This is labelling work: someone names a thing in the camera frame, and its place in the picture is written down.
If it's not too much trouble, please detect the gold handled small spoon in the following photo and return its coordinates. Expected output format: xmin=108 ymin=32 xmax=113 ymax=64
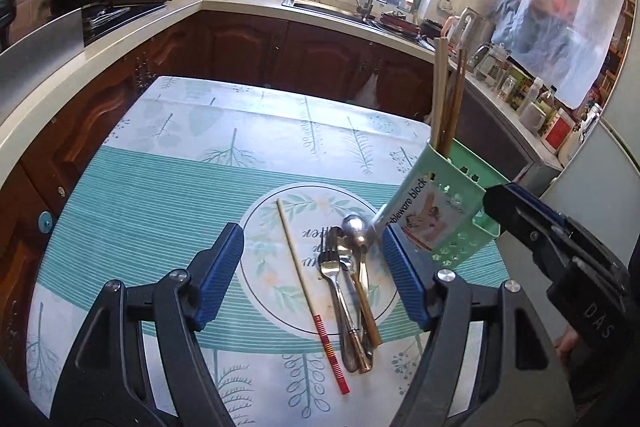
xmin=328 ymin=227 xmax=382 ymax=349

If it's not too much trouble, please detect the green utensil holder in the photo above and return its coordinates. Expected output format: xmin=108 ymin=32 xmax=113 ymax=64
xmin=373 ymin=142 xmax=508 ymax=267

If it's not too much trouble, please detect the large silver spoon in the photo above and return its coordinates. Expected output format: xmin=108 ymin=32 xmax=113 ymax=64
xmin=342 ymin=213 xmax=373 ymax=297

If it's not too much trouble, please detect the silver fork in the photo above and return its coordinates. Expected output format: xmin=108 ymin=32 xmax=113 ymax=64
xmin=318 ymin=247 xmax=372 ymax=373

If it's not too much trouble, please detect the red bamboo chopstick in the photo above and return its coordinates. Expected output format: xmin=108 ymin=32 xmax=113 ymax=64
xmin=276 ymin=198 xmax=350 ymax=395

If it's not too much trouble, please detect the right hand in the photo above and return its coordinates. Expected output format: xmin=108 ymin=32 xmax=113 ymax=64
xmin=554 ymin=325 xmax=580 ymax=359

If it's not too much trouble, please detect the white refrigerator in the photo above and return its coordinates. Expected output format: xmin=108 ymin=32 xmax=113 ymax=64
xmin=504 ymin=51 xmax=640 ymax=338

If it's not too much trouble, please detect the leaf pattern tablecloth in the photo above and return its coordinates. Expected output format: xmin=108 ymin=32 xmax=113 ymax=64
xmin=25 ymin=74 xmax=511 ymax=427

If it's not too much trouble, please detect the steel counter cabinet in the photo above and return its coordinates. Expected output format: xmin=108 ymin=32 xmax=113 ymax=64
xmin=456 ymin=72 xmax=563 ymax=196

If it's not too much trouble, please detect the steel electric kettle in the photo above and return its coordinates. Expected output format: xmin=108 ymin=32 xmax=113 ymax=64
xmin=440 ymin=8 xmax=496 ymax=57

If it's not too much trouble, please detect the black gas stove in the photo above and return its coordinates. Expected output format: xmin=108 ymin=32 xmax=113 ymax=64
xmin=81 ymin=3 xmax=166 ymax=46

